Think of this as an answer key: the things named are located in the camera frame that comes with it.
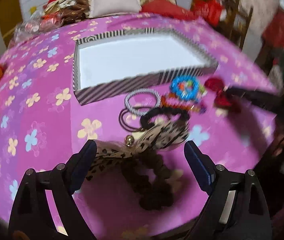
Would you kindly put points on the leopard bow brown scrunchie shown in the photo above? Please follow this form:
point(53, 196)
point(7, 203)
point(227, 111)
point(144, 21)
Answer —
point(141, 164)

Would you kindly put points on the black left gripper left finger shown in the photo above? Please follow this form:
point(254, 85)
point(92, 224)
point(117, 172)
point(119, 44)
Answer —
point(30, 216)

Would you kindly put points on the brown patterned blanket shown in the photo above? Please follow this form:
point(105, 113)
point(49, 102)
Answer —
point(73, 11)

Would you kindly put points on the striped black white box tray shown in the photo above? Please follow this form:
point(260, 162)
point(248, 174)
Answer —
point(117, 62)

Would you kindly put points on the red cushion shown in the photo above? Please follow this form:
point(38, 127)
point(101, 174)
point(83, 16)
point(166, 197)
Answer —
point(167, 9)

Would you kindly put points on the wooden chair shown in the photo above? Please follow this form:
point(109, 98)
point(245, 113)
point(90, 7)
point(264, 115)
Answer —
point(237, 21)

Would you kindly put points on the light grey pillow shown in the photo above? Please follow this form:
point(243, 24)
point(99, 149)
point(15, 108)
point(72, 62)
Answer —
point(99, 8)

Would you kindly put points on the red satin bow clip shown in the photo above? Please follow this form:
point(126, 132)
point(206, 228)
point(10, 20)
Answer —
point(222, 100)

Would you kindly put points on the clear plastic bag of items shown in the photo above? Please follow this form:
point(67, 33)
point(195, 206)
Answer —
point(37, 24)

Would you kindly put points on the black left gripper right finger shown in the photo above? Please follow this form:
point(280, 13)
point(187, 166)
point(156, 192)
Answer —
point(236, 207)

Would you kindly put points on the pink floral bed sheet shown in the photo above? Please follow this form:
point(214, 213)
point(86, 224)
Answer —
point(42, 125)

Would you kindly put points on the red paper shopping bag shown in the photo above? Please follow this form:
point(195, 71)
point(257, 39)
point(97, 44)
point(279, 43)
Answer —
point(211, 11)

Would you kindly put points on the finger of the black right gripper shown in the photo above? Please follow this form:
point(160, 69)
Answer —
point(264, 100)

